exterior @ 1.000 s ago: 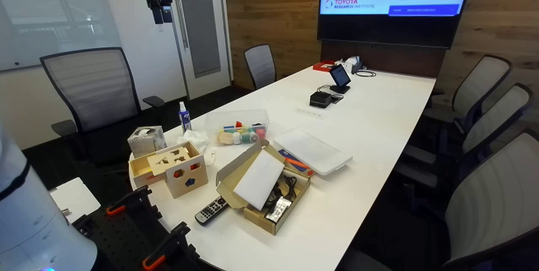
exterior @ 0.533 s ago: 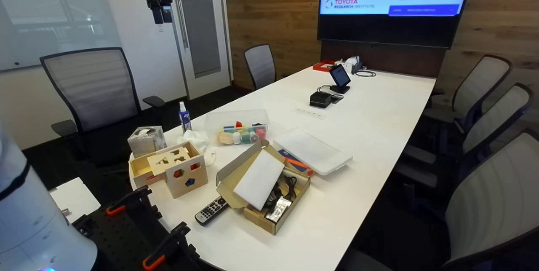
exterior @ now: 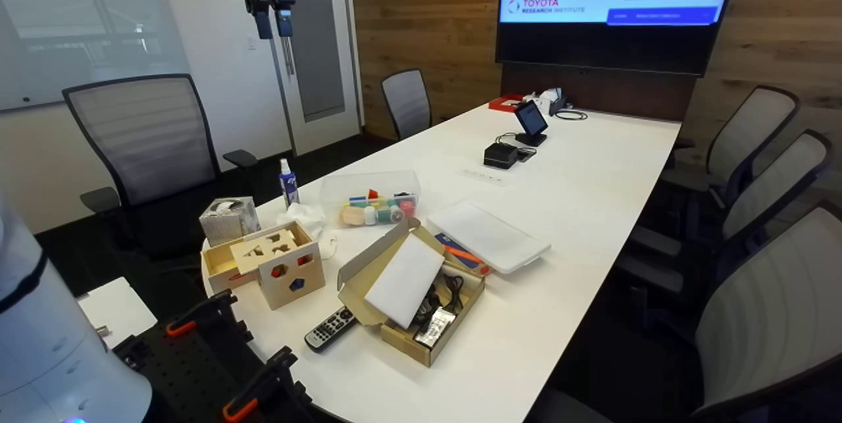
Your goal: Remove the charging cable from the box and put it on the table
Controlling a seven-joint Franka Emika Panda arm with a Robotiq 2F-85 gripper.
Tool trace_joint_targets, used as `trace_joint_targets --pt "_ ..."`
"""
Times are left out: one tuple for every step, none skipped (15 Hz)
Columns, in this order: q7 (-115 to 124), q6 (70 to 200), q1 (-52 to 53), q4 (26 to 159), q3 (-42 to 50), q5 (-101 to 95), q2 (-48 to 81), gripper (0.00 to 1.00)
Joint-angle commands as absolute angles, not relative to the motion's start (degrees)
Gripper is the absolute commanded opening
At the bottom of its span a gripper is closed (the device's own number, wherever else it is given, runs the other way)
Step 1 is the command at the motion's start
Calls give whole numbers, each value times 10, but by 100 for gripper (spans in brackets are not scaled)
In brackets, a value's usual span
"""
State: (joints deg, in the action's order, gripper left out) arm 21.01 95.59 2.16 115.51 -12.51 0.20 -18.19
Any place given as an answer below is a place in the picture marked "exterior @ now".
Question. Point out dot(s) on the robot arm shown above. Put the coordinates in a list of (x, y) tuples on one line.
[(39, 337)]

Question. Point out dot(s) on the grey tissue box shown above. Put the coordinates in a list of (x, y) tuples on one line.
[(229, 220)]

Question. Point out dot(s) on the red box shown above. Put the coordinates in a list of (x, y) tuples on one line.
[(505, 104)]

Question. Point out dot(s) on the small black box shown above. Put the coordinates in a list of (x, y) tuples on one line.
[(500, 155)]

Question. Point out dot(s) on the brown cardboard box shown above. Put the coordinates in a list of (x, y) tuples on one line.
[(368, 278)]

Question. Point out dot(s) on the white door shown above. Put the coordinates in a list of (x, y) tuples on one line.
[(316, 81)]

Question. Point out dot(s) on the grey mesh office chair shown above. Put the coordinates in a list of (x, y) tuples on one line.
[(145, 140), (406, 100)]

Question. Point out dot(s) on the white blue spray bottle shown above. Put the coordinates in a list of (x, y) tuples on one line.
[(288, 186)]

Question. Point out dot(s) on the clear plastic container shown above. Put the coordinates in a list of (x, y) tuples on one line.
[(368, 186)]

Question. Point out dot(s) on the whiteboard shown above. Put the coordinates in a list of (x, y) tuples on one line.
[(79, 22)]

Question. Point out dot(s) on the crumpled white cloth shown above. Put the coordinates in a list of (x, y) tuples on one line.
[(304, 219)]

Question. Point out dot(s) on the heap of colourful toys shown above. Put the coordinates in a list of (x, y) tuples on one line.
[(381, 211)]

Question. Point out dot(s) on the wooden shape sorter lid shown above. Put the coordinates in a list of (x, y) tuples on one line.
[(263, 250)]

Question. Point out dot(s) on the open wooden tray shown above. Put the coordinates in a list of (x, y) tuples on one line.
[(220, 268)]

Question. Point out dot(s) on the wooden shape sorter cube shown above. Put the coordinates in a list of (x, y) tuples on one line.
[(293, 278)]

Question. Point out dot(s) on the small tablet on stand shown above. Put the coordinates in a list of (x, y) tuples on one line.
[(530, 120)]

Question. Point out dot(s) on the white tissue pile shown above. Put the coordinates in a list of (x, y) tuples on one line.
[(543, 95)]

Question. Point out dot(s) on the blue booklet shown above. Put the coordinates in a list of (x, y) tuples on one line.
[(450, 243)]

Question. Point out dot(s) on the white foam sheet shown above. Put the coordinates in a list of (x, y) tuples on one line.
[(404, 281)]

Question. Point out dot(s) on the black desk phone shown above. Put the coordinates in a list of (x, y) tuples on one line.
[(557, 105)]

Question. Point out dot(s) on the orange pen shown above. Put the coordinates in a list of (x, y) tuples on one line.
[(464, 254)]

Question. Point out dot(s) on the black orange clamp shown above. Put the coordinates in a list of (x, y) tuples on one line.
[(200, 314), (263, 387)]

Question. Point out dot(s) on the white plastic lid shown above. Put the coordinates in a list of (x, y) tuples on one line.
[(487, 235)]

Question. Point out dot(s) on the black remote control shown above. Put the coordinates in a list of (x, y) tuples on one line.
[(329, 329)]

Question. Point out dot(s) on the white flat board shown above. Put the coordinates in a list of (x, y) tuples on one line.
[(117, 311)]

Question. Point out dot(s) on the shiny silver packet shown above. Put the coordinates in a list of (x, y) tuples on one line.
[(434, 329)]

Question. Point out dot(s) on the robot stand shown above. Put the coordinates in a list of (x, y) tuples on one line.
[(191, 370)]

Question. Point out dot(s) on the row of office chairs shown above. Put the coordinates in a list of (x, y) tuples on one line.
[(756, 318)]

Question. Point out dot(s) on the white wall switch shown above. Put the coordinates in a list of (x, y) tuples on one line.
[(252, 42)]

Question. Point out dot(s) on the large wall monitor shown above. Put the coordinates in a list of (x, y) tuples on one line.
[(612, 35)]

